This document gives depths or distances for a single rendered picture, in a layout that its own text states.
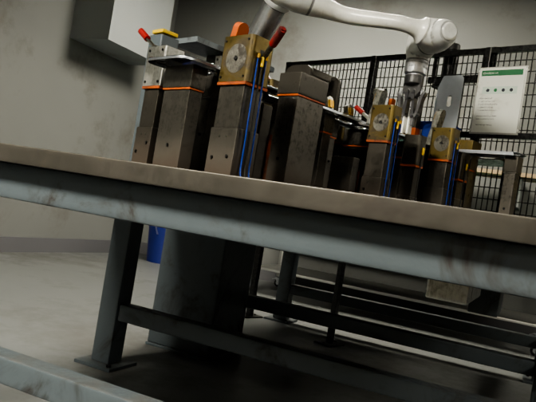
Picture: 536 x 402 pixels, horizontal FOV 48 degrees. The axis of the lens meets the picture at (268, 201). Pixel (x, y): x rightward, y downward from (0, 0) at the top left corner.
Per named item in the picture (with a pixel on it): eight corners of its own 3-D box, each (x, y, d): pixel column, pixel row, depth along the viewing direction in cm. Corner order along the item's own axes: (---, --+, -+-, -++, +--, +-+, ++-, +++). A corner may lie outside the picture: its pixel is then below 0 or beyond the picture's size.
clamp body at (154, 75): (144, 172, 170) (165, 45, 171) (121, 169, 178) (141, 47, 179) (165, 176, 175) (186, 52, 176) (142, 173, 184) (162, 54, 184)
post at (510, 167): (506, 234, 221) (518, 155, 222) (493, 232, 225) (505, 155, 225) (511, 235, 225) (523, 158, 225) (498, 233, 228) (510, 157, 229)
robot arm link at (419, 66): (421, 57, 235) (419, 72, 235) (433, 64, 241) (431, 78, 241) (401, 58, 241) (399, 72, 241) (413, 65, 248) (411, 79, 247)
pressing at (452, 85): (451, 154, 254) (463, 74, 255) (427, 153, 262) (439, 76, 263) (451, 155, 255) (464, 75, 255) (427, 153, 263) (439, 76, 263)
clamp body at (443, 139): (445, 225, 214) (461, 128, 215) (415, 221, 223) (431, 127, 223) (454, 226, 219) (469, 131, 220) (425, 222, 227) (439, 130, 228)
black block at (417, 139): (415, 219, 208) (428, 135, 208) (390, 216, 215) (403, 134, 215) (423, 221, 212) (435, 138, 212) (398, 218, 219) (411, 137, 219)
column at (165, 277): (144, 344, 260) (170, 191, 261) (183, 335, 288) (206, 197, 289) (206, 361, 247) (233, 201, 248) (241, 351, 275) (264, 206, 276)
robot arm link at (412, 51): (399, 61, 245) (413, 53, 232) (405, 22, 245) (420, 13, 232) (423, 66, 247) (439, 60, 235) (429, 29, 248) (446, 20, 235)
